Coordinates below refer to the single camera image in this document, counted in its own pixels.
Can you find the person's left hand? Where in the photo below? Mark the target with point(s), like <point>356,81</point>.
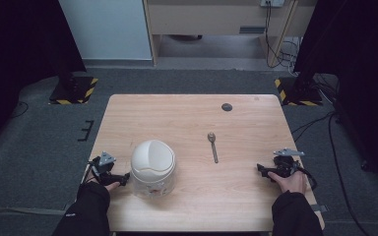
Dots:
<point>113,186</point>

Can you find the light wooden desk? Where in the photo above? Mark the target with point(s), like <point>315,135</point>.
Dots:
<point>210,19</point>

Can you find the grey power strip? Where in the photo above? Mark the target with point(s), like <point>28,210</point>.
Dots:
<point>272,2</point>

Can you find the black stand base striped edge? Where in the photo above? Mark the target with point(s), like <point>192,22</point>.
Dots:
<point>300,93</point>
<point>74,90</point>

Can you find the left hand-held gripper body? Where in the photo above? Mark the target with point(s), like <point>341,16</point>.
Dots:
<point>102,165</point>

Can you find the dark round table grommet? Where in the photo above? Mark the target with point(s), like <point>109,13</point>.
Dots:
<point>226,107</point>

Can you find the black curtain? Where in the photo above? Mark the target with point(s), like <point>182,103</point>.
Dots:
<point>23,49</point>
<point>357,65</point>

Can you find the metal spoon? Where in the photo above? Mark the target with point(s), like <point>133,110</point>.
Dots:
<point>213,149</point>

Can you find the person's right hand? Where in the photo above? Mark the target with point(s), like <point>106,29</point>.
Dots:
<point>290,183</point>

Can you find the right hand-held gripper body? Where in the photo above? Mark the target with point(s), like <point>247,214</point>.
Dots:
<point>285,162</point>

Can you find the white swing-lid trash bin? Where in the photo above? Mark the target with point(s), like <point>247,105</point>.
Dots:
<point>153,167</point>

